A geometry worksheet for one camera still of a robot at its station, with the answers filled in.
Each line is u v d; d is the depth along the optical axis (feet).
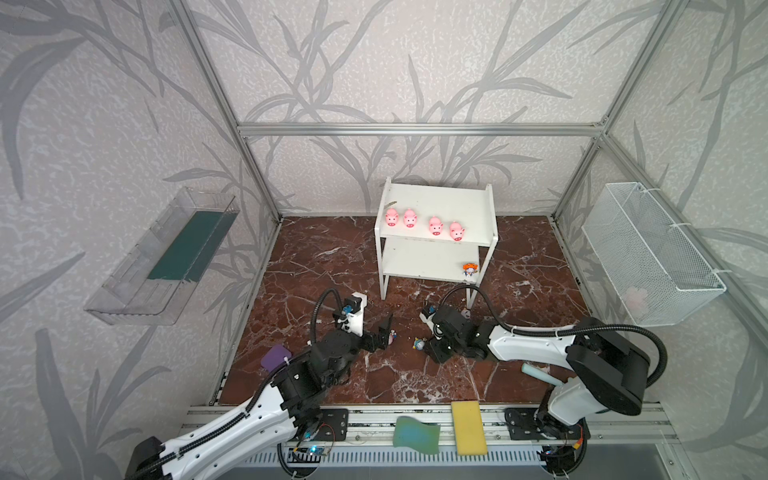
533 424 2.41
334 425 2.42
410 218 2.37
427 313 2.59
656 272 2.07
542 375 2.58
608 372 1.44
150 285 2.09
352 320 2.04
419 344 2.78
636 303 2.40
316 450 2.32
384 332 2.16
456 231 2.27
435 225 2.31
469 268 2.67
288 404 1.72
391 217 2.37
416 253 2.92
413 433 2.34
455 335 2.19
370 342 2.12
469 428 2.38
